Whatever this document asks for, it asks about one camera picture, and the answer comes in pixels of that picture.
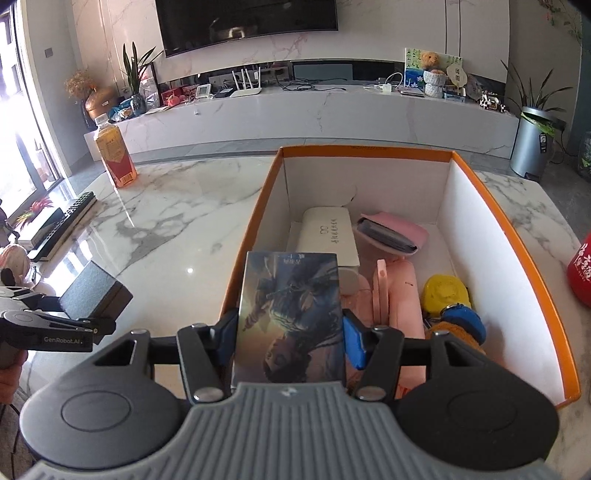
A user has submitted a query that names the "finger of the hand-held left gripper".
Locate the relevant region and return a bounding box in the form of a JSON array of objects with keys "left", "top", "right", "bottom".
[
  {"left": 0, "top": 286, "right": 63, "bottom": 315},
  {"left": 44, "top": 316, "right": 116, "bottom": 344}
]

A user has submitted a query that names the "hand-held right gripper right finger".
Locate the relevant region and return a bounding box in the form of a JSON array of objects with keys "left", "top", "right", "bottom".
[{"left": 342, "top": 309, "right": 486, "bottom": 402}]

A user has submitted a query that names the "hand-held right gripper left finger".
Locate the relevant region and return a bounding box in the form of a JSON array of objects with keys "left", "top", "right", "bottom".
[{"left": 93, "top": 310, "right": 239, "bottom": 404}]

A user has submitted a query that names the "grey lidded box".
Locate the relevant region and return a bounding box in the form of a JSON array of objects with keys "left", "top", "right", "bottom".
[{"left": 59, "top": 261, "right": 134, "bottom": 335}]

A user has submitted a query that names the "shiny picture card box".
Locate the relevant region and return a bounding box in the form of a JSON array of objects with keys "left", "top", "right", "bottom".
[{"left": 233, "top": 251, "right": 347, "bottom": 384}]

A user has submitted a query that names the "pink tube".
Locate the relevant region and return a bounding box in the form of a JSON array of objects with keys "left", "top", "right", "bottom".
[{"left": 373, "top": 258, "right": 426, "bottom": 342}]

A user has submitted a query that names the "yellow plastic toy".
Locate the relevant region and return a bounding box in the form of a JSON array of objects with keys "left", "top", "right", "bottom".
[{"left": 424, "top": 274, "right": 472, "bottom": 311}]

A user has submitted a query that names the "white glasses case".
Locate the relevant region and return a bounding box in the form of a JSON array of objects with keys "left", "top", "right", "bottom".
[{"left": 285, "top": 208, "right": 361, "bottom": 268}]

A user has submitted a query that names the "pink wallet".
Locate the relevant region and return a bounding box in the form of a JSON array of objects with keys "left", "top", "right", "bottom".
[{"left": 355, "top": 211, "right": 430, "bottom": 254}]

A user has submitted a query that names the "orange cardboard box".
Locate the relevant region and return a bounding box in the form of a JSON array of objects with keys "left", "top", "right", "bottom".
[{"left": 221, "top": 145, "right": 581, "bottom": 411}]

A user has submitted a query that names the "person's left hand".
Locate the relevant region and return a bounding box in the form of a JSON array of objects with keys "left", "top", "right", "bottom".
[{"left": 0, "top": 364, "right": 24, "bottom": 407}]

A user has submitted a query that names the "black TV remote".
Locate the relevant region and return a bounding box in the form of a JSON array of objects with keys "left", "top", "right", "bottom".
[{"left": 30, "top": 194, "right": 98, "bottom": 261}]

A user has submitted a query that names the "red feather shuttlecock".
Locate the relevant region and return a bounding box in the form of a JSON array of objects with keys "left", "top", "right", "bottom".
[{"left": 16, "top": 196, "right": 54, "bottom": 227}]

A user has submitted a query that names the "orange drink bottle red label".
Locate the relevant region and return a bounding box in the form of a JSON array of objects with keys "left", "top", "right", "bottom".
[{"left": 95, "top": 115, "right": 138, "bottom": 188}]

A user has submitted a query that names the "gold round vase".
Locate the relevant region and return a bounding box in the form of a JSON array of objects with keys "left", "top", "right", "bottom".
[{"left": 84, "top": 87, "right": 118, "bottom": 127}]

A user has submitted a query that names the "dried flower bunch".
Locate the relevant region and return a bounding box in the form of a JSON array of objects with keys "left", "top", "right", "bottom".
[{"left": 64, "top": 69, "right": 98, "bottom": 100}]

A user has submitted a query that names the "white marble TV console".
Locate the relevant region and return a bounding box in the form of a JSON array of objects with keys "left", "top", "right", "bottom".
[{"left": 83, "top": 80, "right": 520, "bottom": 162}]

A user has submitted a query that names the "white router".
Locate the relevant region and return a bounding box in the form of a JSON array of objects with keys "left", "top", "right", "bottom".
[{"left": 229, "top": 67, "right": 264, "bottom": 97}]

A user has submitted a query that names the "green plant in blue vase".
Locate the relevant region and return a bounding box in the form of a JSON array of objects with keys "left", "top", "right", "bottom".
[{"left": 121, "top": 41, "right": 164, "bottom": 116}]

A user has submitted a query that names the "white knitted pot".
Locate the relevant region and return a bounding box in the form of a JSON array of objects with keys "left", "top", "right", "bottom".
[{"left": 422, "top": 69, "right": 448, "bottom": 99}]

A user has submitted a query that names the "black and white cow figurine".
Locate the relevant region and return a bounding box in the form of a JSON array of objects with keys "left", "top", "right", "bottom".
[{"left": 478, "top": 91, "right": 506, "bottom": 113}]

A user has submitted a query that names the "blue and green painting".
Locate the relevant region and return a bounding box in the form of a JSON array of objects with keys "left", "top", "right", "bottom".
[{"left": 404, "top": 47, "right": 463, "bottom": 88}]

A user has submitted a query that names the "long leaf green plant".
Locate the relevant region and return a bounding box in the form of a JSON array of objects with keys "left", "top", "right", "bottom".
[{"left": 501, "top": 60, "right": 573, "bottom": 134}]

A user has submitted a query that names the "black flat screen TV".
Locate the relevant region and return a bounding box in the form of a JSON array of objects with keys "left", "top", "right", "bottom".
[{"left": 154, "top": 0, "right": 340, "bottom": 58}]

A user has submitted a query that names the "hanging vine plant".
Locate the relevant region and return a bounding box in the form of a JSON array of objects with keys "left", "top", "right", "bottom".
[{"left": 545, "top": 0, "right": 585, "bottom": 44}]

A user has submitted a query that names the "red mug wooden handle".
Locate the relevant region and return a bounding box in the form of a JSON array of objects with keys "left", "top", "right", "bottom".
[{"left": 567, "top": 231, "right": 591, "bottom": 309}]

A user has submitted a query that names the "black picture frame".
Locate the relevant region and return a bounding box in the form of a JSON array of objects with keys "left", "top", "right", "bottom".
[{"left": 139, "top": 62, "right": 160, "bottom": 112}]

